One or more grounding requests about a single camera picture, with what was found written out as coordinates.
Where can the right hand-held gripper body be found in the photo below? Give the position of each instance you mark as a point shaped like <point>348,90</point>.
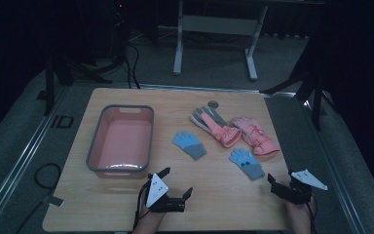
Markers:
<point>300,192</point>

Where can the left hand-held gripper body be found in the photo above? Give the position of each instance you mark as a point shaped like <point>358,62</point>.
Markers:
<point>157,191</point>

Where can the pink basin with grey rim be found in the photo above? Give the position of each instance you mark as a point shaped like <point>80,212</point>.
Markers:
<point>123,139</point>

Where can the pink ski glove grey palm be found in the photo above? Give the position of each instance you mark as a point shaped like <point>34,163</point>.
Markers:
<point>222,131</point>

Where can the person's right hand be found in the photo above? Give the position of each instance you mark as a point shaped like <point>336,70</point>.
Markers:
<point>298,217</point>

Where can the person's left hand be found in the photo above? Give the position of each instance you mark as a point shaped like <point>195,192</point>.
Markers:
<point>147,222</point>

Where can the blue knit glove with dots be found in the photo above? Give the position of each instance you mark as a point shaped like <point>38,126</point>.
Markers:
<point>245,161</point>

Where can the plain blue knit glove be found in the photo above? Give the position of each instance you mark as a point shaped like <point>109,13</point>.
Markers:
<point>188,143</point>

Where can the black metal stand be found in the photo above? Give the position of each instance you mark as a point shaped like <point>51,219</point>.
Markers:
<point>318,97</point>
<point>49,84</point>

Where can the grey tape piece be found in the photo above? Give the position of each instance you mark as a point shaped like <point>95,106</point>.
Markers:
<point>53,201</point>

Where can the black equipment tower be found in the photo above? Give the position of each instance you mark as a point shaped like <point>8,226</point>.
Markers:
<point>120,29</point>

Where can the metal floor rail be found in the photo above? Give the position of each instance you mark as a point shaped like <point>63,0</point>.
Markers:
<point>207,87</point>
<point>21,162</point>
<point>339,175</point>

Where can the white desk frame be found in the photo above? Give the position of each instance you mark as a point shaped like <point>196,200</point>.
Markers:
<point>219,25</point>

